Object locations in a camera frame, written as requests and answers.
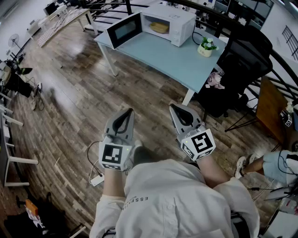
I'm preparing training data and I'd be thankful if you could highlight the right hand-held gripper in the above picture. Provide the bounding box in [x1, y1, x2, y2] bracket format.
[169, 103, 216, 162]

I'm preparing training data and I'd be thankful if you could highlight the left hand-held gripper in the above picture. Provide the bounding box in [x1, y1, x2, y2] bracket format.
[98, 108, 136, 172]

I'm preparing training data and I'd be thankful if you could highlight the white microwave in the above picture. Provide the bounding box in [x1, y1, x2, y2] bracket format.
[104, 4, 197, 50]

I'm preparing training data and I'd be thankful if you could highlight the yellow container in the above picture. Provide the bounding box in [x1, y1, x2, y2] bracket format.
[149, 21, 170, 34]

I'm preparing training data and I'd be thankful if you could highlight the person's left forearm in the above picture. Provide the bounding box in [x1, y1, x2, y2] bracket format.
[102, 167, 128, 198]

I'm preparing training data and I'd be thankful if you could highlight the person's right forearm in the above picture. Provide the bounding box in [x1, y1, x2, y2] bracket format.
[197, 153, 231, 189]

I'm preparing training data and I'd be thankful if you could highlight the person's leg and shoe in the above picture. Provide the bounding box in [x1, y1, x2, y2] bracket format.
[129, 139, 165, 166]

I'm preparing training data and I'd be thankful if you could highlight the white power strip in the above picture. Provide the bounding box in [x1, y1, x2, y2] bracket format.
[89, 174, 105, 187]

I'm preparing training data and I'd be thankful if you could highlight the light blue table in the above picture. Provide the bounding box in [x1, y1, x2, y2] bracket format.
[94, 29, 228, 106]

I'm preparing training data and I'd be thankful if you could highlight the potted plant in cream pot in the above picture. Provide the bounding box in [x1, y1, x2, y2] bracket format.
[197, 36, 220, 58]

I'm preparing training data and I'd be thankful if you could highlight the black office chair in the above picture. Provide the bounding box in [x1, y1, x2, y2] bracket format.
[197, 25, 273, 119]

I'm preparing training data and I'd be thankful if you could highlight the brown wooden desk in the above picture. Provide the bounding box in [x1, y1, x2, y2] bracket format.
[255, 76, 290, 145]

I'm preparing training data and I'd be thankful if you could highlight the person's white shirt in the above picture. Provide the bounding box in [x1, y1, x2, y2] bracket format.
[89, 159, 261, 238]

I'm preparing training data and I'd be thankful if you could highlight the spare hand-held gripper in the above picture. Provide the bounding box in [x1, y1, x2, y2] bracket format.
[279, 108, 294, 128]

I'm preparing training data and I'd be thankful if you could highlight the black tripod equipment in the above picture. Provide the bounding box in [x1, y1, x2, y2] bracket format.
[0, 59, 34, 99]

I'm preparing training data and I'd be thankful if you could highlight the long white table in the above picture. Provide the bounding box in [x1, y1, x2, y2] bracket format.
[36, 7, 99, 48]

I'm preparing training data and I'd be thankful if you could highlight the orange box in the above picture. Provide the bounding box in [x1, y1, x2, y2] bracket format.
[24, 198, 39, 217]

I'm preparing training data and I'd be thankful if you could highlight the black bag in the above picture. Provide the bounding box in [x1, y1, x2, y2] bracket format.
[3, 192, 73, 238]

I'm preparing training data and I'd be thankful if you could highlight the black monitor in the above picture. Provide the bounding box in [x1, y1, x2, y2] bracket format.
[43, 3, 58, 16]

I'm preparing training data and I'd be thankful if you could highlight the standing fan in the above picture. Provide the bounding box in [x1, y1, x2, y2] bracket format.
[7, 33, 27, 56]

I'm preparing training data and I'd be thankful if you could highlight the black power strip cable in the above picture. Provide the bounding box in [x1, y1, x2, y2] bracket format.
[87, 140, 104, 178]

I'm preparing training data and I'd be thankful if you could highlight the black microwave power cable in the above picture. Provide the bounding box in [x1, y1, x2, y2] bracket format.
[191, 25, 203, 46]

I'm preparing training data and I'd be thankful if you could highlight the tangle of floor cables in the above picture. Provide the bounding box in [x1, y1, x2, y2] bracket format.
[29, 81, 45, 112]

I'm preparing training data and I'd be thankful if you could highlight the white shelf frame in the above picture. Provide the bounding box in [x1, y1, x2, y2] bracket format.
[0, 92, 40, 187]

